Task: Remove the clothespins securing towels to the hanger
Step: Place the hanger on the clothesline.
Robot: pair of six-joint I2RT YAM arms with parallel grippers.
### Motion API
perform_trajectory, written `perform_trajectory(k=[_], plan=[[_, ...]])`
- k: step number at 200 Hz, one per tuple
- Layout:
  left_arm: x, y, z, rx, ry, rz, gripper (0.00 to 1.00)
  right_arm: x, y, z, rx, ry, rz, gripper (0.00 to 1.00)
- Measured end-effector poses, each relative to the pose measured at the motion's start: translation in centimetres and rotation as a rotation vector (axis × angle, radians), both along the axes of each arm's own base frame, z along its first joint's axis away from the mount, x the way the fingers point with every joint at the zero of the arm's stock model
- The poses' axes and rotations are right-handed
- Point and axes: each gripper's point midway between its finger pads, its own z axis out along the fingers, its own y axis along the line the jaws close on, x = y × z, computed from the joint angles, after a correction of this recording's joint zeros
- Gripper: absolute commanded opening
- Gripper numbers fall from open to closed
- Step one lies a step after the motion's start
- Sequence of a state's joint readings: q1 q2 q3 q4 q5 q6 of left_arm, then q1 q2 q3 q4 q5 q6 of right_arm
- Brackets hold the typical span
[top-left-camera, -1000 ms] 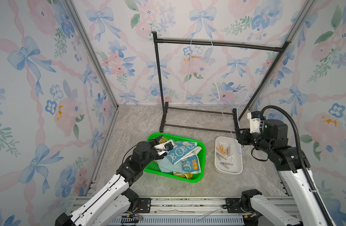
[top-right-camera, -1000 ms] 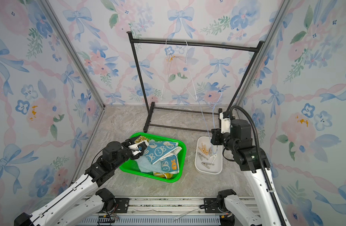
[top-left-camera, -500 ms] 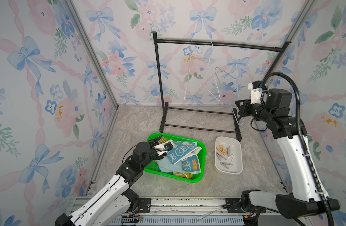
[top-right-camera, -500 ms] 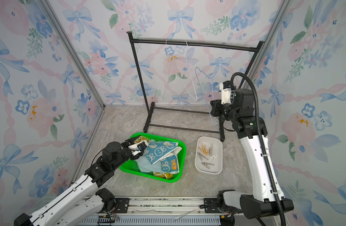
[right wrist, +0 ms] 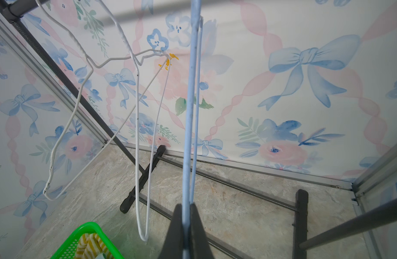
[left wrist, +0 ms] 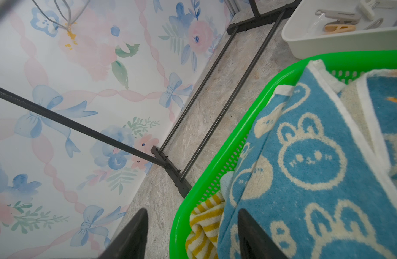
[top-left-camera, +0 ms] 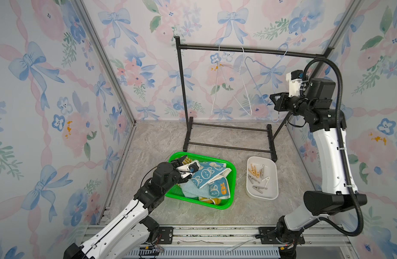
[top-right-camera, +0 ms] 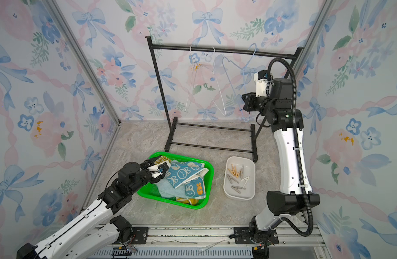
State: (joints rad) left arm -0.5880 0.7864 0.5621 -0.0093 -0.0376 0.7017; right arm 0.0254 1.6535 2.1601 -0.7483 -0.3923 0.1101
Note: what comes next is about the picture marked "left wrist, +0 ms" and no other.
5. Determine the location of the green plastic basket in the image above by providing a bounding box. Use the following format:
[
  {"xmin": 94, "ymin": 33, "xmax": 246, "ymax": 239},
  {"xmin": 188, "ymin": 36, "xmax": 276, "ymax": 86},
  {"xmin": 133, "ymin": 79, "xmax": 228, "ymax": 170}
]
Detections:
[{"xmin": 169, "ymin": 50, "xmax": 397, "ymax": 259}]

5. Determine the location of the clear clothespin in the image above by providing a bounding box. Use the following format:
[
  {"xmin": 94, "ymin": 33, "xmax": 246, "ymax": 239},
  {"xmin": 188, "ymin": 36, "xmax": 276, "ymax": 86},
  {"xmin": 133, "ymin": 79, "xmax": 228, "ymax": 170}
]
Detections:
[{"xmin": 365, "ymin": 18, "xmax": 384, "ymax": 30}]

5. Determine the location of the grey clothespin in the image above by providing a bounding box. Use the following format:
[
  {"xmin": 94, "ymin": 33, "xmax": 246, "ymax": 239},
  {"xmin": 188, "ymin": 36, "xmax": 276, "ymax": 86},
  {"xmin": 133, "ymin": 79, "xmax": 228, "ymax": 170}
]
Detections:
[{"xmin": 315, "ymin": 9, "xmax": 362, "ymax": 24}]

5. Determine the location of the white wire hanger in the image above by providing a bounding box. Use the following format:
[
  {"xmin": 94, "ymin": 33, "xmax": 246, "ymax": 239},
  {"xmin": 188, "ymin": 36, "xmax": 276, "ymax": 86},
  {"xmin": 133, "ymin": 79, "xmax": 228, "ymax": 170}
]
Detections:
[{"xmin": 31, "ymin": 1, "xmax": 91, "ymax": 34}]

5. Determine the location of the teal patterned towel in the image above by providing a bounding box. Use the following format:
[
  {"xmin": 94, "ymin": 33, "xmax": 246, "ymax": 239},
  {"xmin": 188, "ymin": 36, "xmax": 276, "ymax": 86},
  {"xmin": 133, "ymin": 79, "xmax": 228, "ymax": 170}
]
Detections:
[{"xmin": 217, "ymin": 60, "xmax": 397, "ymax": 259}]

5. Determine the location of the white clothespin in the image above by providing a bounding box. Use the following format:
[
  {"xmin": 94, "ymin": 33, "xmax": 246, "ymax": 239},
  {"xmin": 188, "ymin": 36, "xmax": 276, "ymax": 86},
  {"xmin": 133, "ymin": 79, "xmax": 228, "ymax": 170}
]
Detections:
[{"xmin": 358, "ymin": 0, "xmax": 397, "ymax": 22}]

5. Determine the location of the orange clothespin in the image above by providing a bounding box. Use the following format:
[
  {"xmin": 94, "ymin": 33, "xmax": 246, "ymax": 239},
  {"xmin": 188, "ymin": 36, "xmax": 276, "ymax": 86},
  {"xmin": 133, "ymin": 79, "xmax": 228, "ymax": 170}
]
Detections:
[{"xmin": 324, "ymin": 24, "xmax": 356, "ymax": 34}]

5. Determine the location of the white plastic bin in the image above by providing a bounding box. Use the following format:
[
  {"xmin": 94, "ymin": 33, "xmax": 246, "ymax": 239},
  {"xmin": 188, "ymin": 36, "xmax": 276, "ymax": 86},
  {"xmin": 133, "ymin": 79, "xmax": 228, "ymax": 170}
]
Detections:
[{"xmin": 282, "ymin": 1, "xmax": 397, "ymax": 59}]

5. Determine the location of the yellow striped towel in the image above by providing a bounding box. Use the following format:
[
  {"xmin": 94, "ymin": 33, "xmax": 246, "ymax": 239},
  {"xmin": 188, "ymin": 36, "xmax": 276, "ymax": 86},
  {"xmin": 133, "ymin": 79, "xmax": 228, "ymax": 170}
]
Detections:
[{"xmin": 185, "ymin": 192, "xmax": 225, "ymax": 259}]

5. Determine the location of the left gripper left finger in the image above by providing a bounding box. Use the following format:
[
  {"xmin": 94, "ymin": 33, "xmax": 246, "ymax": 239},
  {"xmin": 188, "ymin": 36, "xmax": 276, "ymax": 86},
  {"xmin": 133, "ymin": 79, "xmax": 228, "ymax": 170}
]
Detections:
[{"xmin": 98, "ymin": 208, "xmax": 148, "ymax": 259}]

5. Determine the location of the black clothes rack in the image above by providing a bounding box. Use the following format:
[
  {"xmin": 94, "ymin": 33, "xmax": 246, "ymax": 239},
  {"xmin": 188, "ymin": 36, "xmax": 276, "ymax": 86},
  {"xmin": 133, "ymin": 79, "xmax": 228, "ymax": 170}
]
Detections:
[{"xmin": 0, "ymin": 1, "xmax": 299, "ymax": 196}]

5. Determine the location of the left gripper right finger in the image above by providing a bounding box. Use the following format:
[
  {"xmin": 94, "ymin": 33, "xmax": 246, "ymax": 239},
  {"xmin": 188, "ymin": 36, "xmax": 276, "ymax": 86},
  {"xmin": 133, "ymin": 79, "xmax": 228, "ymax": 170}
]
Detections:
[{"xmin": 238, "ymin": 209, "xmax": 287, "ymax": 259}]

